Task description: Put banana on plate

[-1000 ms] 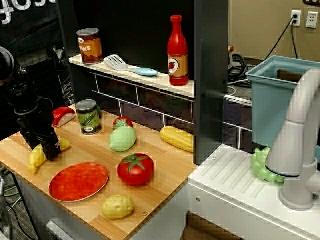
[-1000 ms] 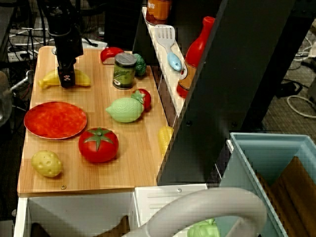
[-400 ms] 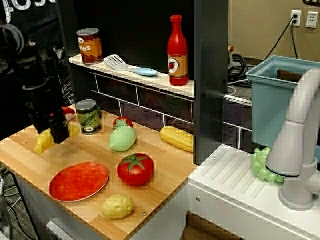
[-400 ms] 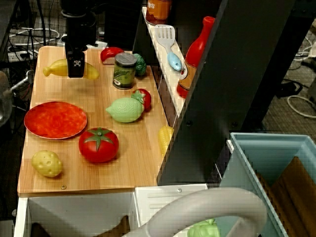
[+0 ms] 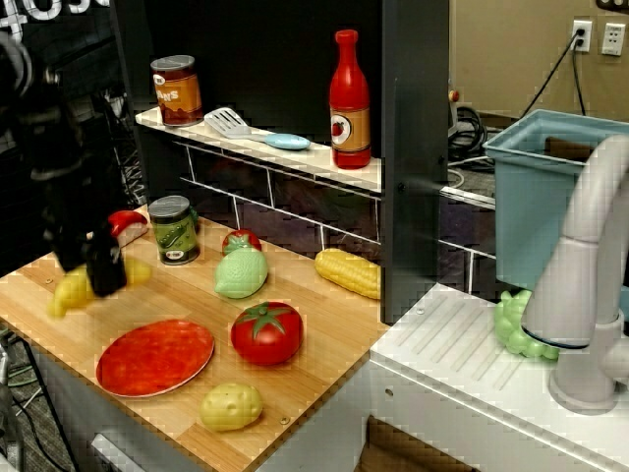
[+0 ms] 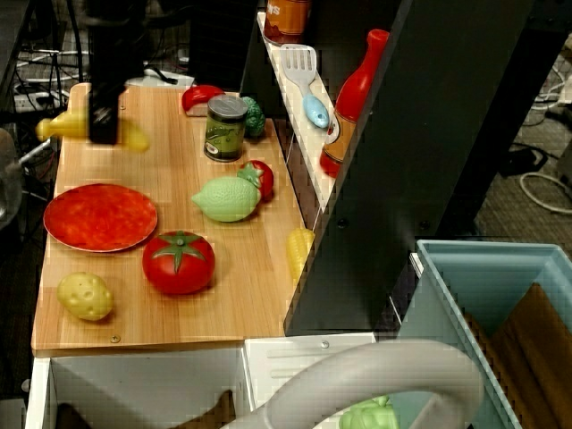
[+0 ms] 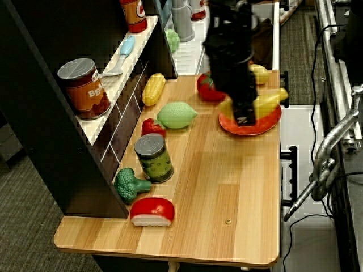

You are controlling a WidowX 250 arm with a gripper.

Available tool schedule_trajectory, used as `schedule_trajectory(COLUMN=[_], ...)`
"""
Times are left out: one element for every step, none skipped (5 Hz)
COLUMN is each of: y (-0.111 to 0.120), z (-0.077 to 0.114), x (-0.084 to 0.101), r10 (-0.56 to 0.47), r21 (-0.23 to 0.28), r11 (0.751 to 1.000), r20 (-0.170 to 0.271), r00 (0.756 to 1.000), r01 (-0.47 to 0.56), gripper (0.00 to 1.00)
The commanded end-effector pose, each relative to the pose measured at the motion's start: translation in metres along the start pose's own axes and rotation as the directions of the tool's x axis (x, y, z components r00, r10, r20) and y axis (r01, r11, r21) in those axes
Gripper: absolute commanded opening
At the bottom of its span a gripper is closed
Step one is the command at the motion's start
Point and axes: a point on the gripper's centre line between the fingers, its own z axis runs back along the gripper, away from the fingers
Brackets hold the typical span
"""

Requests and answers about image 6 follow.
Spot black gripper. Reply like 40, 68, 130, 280
85, 16, 147, 146

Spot yellow toy banana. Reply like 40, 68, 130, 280
35, 110, 151, 154

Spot red round plate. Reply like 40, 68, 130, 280
42, 182, 159, 254

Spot white power strip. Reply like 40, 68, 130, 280
13, 90, 69, 112

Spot red white toy apple slice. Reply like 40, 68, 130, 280
180, 84, 226, 119

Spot green label toy can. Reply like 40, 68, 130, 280
203, 93, 248, 164

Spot light green toy lime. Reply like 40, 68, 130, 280
191, 175, 263, 224

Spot dark green toy broccoli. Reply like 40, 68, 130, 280
240, 95, 267, 139

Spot large red toy tomato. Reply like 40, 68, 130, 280
141, 229, 217, 297

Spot small red toy strawberry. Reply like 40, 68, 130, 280
236, 159, 275, 203

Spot yellow toy potato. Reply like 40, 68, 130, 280
55, 271, 114, 323

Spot tiled backsplash with shelf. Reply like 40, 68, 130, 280
256, 10, 337, 234

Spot wooden countertop board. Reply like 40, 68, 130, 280
30, 81, 310, 359

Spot orange label soup can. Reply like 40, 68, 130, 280
263, 0, 313, 46

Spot yellow toy corn cob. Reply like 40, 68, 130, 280
285, 226, 316, 288

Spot red toy ketchup bottle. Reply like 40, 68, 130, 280
318, 28, 391, 180

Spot white toy kitchen cabinet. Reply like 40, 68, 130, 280
23, 332, 404, 429

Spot dark grey upright panel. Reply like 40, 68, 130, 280
282, 0, 538, 338

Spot grey toy faucet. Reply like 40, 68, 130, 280
222, 337, 486, 429

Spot green toy grapes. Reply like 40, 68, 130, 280
338, 394, 400, 429

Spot light blue plastic bin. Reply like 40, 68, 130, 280
392, 238, 572, 429

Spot white spatula blue handle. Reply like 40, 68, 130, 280
278, 43, 332, 130

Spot black frame post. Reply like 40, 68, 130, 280
434, 25, 572, 239

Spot white cable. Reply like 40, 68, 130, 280
519, 171, 572, 212

